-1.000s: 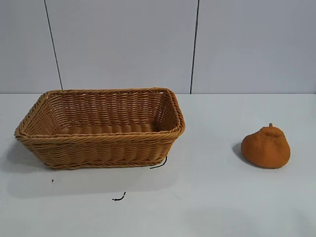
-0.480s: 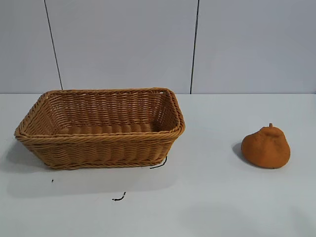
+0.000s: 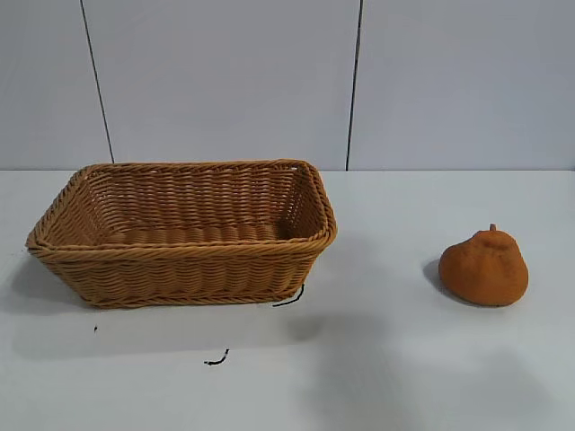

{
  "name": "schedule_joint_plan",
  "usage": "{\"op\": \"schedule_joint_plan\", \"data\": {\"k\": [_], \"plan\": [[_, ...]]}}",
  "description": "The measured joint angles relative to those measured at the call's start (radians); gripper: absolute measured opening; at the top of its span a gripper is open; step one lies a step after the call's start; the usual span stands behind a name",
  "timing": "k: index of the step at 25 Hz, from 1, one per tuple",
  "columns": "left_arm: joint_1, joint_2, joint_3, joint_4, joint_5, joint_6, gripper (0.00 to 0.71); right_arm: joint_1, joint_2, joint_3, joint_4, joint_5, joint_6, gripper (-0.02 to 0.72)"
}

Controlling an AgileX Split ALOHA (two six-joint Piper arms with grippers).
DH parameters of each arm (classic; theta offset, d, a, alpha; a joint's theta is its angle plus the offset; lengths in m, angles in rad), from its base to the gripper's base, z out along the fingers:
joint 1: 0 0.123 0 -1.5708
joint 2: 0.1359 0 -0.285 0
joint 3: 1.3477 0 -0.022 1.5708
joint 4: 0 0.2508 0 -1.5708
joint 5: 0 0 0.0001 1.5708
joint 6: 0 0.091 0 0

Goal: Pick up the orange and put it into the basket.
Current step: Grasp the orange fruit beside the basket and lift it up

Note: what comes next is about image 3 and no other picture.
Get orange pear-shaped bread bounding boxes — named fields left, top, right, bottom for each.
left=438, top=223, right=530, bottom=309

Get brown woven wicker basket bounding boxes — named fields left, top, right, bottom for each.
left=25, top=157, right=339, bottom=310

